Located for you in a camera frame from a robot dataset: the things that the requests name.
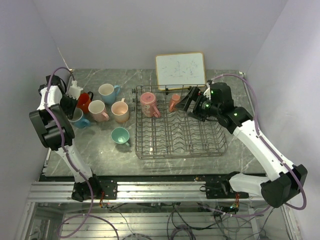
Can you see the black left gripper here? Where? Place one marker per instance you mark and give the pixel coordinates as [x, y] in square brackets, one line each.
[70, 112]

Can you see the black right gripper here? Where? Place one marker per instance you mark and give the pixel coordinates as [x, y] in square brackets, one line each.
[186, 102]

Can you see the orange mug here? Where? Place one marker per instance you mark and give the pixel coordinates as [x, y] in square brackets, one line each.
[84, 101]

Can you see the dark blue textured mug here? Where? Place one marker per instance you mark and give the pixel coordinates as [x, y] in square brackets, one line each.
[79, 121]

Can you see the pink faceted mug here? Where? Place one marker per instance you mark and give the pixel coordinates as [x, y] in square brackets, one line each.
[98, 111]

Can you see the light blue mug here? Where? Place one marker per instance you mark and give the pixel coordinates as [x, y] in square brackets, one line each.
[108, 93]

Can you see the salmon pink mug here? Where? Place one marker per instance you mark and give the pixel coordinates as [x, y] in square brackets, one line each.
[120, 110]

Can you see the mint green mug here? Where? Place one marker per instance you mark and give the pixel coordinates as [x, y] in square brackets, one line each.
[121, 136]

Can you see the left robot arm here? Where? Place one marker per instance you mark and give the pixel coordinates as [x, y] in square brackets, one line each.
[51, 121]

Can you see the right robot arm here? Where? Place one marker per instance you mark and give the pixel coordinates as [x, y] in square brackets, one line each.
[283, 181]

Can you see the small coral mug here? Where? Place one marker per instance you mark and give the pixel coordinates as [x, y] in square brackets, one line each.
[175, 99]

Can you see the yellow framed whiteboard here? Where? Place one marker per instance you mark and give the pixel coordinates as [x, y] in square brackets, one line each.
[180, 70]

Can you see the pink patterned mug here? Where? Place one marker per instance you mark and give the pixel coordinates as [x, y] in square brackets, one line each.
[148, 102]

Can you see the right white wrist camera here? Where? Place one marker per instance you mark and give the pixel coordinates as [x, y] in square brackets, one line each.
[207, 92]

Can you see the grey wire dish rack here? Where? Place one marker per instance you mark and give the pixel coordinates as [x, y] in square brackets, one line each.
[174, 134]

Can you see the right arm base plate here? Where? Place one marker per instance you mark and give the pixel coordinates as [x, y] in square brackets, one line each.
[217, 190]

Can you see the aluminium frame rail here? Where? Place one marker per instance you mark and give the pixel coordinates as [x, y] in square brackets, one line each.
[127, 192]

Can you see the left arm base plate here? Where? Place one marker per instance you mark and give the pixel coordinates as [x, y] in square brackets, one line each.
[102, 188]

